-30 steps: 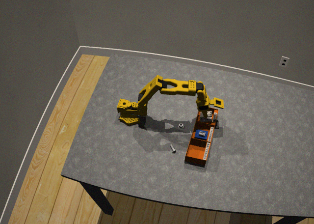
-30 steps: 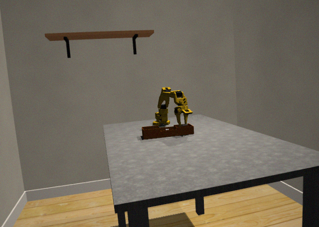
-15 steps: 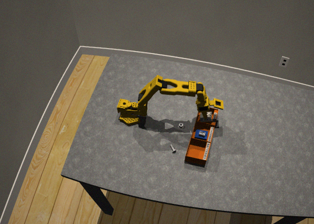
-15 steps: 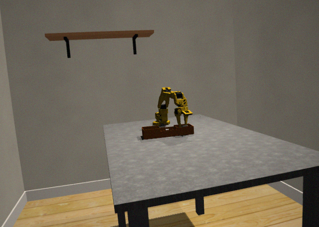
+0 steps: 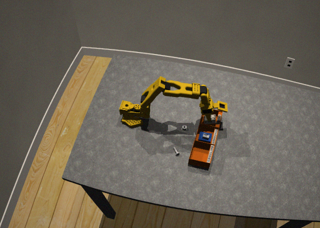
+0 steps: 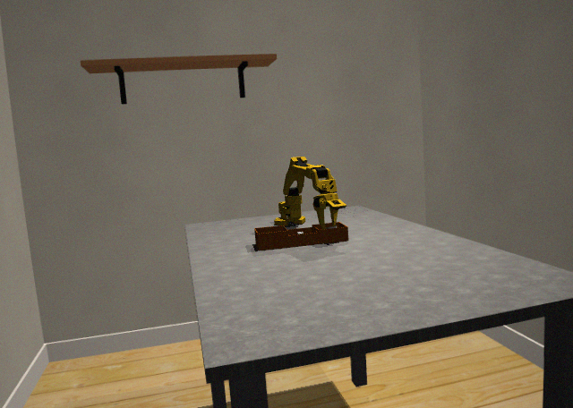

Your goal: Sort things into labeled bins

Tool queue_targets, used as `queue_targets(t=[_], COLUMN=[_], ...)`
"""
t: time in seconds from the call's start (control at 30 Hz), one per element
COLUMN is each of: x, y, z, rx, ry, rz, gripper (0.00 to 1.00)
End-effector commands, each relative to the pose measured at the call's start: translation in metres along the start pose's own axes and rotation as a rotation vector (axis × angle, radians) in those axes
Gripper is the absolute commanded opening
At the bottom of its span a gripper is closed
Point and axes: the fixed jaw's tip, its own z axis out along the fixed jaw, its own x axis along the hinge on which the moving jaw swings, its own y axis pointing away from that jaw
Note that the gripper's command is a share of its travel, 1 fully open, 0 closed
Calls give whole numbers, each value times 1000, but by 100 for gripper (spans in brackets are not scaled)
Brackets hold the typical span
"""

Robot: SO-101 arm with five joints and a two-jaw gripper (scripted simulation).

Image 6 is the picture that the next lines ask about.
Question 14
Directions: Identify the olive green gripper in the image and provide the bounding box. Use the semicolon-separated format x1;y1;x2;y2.
313;192;346;229

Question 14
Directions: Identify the orange three-compartment bin rack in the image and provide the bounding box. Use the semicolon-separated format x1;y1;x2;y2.
254;222;348;251

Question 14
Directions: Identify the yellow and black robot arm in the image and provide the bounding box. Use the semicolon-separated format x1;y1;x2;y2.
274;157;337;226

